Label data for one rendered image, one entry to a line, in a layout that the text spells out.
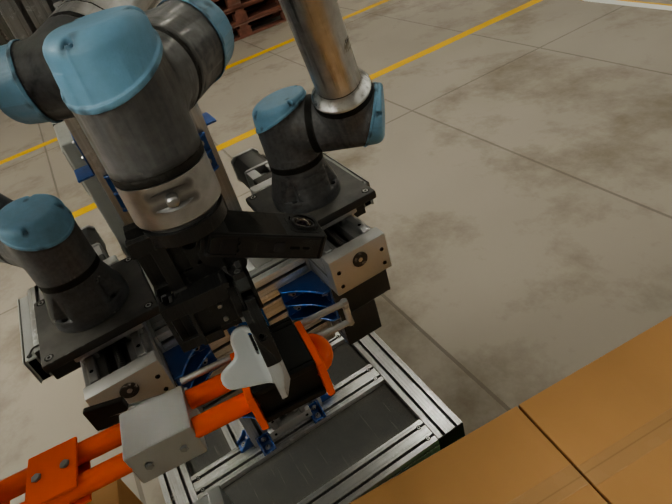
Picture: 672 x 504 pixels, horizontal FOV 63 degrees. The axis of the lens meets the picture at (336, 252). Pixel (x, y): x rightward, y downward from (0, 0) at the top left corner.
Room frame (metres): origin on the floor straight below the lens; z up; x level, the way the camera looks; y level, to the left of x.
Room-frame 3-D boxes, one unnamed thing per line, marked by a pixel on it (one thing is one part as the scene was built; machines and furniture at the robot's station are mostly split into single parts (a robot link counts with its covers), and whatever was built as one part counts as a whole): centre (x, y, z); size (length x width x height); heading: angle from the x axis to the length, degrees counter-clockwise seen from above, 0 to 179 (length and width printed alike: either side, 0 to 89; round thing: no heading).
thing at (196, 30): (0.51, 0.10, 1.53); 0.11 x 0.11 x 0.08; 70
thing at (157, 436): (0.38, 0.23, 1.21); 0.07 x 0.07 x 0.04; 13
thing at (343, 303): (0.44, 0.16, 1.22); 0.31 x 0.03 x 0.05; 103
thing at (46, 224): (0.89, 0.50, 1.20); 0.13 x 0.12 x 0.14; 51
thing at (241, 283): (0.41, 0.12, 1.37); 0.09 x 0.08 x 0.12; 102
